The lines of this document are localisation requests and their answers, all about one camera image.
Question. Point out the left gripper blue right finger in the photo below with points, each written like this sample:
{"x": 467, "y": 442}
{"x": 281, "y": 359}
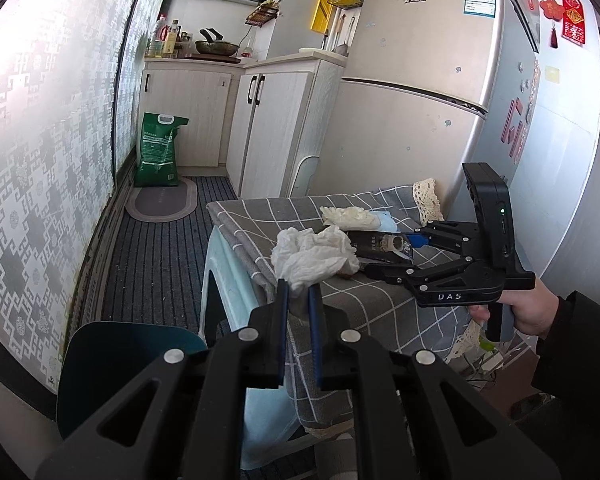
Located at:
{"x": 317, "y": 329}

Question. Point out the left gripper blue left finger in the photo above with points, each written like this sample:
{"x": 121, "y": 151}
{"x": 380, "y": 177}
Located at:
{"x": 282, "y": 306}

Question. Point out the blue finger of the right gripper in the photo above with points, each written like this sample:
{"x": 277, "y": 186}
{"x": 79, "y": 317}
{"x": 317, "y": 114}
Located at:
{"x": 417, "y": 240}
{"x": 391, "y": 274}

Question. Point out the dark snack wrapper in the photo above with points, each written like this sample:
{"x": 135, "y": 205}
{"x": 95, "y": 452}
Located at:
{"x": 381, "y": 246}

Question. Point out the white tissue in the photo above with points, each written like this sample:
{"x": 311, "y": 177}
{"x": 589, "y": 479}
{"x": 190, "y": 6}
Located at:
{"x": 305, "y": 258}

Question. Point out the white kitchen cabinet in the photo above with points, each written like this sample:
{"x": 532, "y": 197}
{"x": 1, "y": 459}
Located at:
{"x": 260, "y": 124}

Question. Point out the person's right hand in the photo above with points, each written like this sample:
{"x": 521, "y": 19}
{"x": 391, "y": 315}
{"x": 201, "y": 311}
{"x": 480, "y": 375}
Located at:
{"x": 534, "y": 310}

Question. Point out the blue wet wipes pack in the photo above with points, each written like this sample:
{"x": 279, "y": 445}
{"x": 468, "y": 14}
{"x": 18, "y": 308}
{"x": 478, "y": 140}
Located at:
{"x": 386, "y": 223}

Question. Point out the grey checked tablecloth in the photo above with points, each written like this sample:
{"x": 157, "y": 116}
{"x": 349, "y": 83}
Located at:
{"x": 387, "y": 313}

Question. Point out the cream lace cloth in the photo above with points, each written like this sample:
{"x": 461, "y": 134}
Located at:
{"x": 427, "y": 202}

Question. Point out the crumpled cream tissue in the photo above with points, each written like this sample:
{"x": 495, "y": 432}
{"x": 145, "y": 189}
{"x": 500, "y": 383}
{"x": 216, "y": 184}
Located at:
{"x": 352, "y": 218}

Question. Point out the light blue plastic stool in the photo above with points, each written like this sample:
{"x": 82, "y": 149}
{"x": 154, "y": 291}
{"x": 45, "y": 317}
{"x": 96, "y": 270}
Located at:
{"x": 270, "y": 418}

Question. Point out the striped dark floor rug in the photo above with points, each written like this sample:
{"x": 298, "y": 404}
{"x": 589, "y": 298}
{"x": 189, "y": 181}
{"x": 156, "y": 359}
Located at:
{"x": 157, "y": 269}

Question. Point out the oval grey floor mat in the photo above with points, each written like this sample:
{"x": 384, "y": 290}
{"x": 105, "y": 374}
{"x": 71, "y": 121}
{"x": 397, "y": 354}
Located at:
{"x": 161, "y": 204}

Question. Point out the black right sleeve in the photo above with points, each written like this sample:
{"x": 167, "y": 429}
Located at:
{"x": 567, "y": 429}

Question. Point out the silver refrigerator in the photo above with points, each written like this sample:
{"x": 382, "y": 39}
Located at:
{"x": 429, "y": 86}

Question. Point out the green bag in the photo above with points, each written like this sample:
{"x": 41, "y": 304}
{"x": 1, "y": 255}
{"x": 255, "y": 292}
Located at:
{"x": 156, "y": 165}

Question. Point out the yellow hanging board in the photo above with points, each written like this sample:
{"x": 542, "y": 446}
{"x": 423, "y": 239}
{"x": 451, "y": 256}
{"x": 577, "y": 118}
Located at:
{"x": 321, "y": 17}

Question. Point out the dark wok pan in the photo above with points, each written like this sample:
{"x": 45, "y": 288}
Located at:
{"x": 213, "y": 43}

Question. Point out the red wall ornament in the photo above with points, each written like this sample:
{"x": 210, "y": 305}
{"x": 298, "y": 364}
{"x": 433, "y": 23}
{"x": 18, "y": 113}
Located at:
{"x": 573, "y": 22}

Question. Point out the wall spice rack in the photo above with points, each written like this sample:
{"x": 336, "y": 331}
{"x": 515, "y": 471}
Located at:
{"x": 265, "y": 12}

